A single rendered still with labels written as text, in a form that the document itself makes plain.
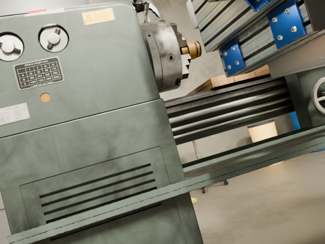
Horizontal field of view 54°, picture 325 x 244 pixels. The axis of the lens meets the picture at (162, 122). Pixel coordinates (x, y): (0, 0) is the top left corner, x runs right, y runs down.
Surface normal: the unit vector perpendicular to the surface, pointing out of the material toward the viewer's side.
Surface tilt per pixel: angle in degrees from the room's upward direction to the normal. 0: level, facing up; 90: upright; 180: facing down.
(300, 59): 90
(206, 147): 90
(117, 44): 90
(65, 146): 90
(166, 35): 73
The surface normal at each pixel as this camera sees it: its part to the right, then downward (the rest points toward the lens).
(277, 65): -0.91, 0.24
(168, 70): 0.33, 0.50
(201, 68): 0.31, -0.14
